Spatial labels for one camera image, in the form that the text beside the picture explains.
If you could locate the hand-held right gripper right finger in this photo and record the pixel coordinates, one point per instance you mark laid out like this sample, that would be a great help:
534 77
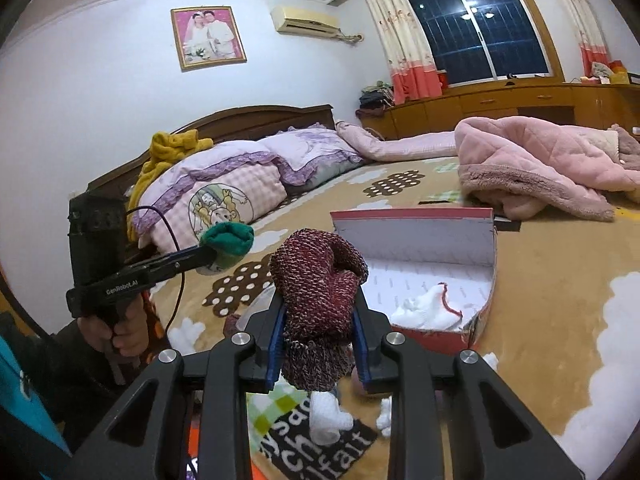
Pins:
361 355

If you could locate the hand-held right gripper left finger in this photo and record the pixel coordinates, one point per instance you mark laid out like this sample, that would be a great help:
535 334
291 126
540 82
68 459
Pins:
276 347

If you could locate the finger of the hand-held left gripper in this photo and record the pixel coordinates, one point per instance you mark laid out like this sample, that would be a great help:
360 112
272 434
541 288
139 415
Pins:
180 267
172 256

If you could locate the green sock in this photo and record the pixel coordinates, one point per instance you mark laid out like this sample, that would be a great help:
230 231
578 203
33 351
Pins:
227 242

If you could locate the white knit sock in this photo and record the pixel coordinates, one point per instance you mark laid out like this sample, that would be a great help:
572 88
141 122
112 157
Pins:
325 417

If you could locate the white sock with red trim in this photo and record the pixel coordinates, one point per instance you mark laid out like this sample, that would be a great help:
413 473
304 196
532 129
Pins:
425 307

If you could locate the red cardboard box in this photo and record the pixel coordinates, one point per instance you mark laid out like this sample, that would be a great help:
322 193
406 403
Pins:
415 245

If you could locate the person's left forearm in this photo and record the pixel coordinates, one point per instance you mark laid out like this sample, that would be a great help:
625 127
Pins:
75 375

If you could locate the person's left hand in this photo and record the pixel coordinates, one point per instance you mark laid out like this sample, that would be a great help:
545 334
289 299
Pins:
131 332

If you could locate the pink checkered cartoon pillow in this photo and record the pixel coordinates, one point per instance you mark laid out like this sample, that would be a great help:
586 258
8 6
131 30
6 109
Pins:
240 185

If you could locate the yellow garment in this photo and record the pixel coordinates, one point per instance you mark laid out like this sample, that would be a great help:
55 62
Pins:
167 147

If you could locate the wooden headboard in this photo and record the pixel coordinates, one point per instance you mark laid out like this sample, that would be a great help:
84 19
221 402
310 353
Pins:
235 120

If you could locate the person's teal shirt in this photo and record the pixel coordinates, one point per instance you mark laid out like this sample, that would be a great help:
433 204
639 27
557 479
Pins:
25 395

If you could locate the purple frilled pillow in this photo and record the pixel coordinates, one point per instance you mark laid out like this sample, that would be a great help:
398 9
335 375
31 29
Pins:
315 152

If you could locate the pink rolled blanket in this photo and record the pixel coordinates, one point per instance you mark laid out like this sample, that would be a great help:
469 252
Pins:
410 145

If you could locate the pile of clothes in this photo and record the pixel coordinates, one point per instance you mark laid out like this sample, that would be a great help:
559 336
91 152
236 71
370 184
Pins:
372 100

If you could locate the pink fleece blanket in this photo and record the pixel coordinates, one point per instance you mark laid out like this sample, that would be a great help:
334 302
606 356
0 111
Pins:
540 160

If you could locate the wooden cabinet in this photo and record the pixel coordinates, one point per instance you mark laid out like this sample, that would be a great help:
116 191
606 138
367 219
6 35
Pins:
500 105

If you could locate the cream and coral curtain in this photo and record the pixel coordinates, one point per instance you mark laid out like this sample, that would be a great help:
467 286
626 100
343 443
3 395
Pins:
400 40
587 25

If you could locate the window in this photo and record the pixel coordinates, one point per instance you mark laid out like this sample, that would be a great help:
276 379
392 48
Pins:
480 25

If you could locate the yellow box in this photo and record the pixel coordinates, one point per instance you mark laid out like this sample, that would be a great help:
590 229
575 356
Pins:
620 76

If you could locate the framed wall photo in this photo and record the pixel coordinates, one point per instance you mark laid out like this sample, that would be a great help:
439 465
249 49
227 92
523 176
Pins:
207 37

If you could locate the wall air conditioner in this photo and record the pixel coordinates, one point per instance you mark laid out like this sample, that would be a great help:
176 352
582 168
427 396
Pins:
305 20

